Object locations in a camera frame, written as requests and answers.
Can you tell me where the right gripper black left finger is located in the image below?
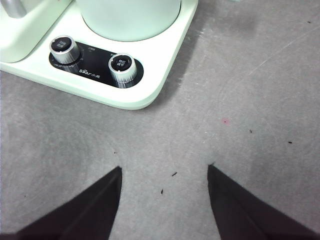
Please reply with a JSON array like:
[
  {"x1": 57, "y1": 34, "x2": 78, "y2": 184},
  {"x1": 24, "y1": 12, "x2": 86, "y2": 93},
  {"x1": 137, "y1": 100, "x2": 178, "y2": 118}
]
[{"x1": 14, "y1": 166, "x2": 123, "y2": 240}]

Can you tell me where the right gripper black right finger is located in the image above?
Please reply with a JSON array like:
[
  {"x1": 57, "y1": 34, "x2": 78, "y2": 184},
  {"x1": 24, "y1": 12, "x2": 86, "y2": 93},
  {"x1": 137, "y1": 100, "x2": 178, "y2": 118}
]
[{"x1": 207, "y1": 164, "x2": 320, "y2": 240}]

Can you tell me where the mint green steamer pot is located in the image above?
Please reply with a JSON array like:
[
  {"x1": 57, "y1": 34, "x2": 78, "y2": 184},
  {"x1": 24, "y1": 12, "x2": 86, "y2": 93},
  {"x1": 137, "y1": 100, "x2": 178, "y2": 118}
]
[{"x1": 74, "y1": 0, "x2": 182, "y2": 42}]

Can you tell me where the mint green breakfast machine base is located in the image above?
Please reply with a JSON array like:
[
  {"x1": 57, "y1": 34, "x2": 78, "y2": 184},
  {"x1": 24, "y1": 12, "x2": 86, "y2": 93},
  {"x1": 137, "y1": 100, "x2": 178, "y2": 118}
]
[{"x1": 0, "y1": 0, "x2": 200, "y2": 111}]

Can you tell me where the silver control knob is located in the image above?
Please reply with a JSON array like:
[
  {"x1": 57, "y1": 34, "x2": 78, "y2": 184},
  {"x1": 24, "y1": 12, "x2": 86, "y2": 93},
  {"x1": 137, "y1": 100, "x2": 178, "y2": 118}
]
[
  {"x1": 49, "y1": 35, "x2": 80, "y2": 67},
  {"x1": 107, "y1": 52, "x2": 138, "y2": 84}
]

